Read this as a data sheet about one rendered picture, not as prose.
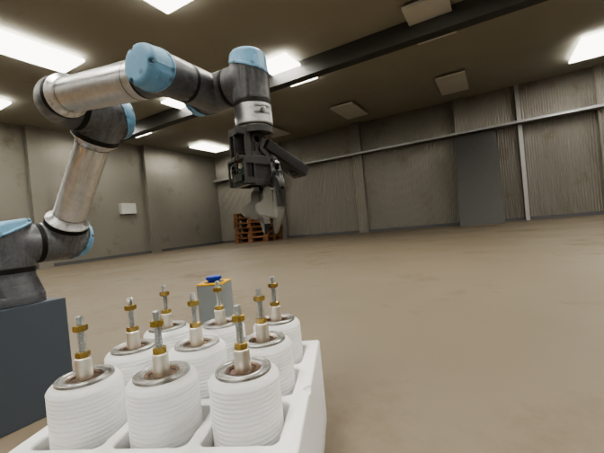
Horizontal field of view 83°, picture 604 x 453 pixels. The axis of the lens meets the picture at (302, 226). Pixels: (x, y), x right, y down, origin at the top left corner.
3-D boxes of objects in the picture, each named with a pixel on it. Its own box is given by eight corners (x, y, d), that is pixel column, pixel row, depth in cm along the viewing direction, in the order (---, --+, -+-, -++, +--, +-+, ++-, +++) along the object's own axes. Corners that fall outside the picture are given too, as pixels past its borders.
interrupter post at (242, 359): (247, 367, 48) (244, 343, 48) (255, 371, 47) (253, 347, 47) (231, 372, 47) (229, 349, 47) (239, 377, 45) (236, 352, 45)
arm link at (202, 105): (164, 71, 70) (205, 54, 65) (204, 88, 80) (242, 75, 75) (168, 110, 70) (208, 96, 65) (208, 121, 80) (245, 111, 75)
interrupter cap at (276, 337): (293, 341, 57) (292, 337, 57) (251, 353, 53) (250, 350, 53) (273, 331, 64) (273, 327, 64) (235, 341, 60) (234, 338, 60)
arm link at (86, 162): (17, 247, 103) (67, 73, 86) (71, 243, 116) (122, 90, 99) (36, 272, 98) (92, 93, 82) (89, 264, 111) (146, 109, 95)
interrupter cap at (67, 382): (104, 386, 47) (103, 381, 47) (41, 396, 45) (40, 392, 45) (121, 365, 54) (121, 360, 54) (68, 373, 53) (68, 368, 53)
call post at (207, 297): (207, 408, 87) (195, 286, 86) (217, 395, 94) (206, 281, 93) (235, 407, 86) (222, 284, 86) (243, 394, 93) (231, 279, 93)
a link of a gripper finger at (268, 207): (254, 235, 66) (247, 189, 67) (280, 233, 69) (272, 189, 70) (262, 233, 63) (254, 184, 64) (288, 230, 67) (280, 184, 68)
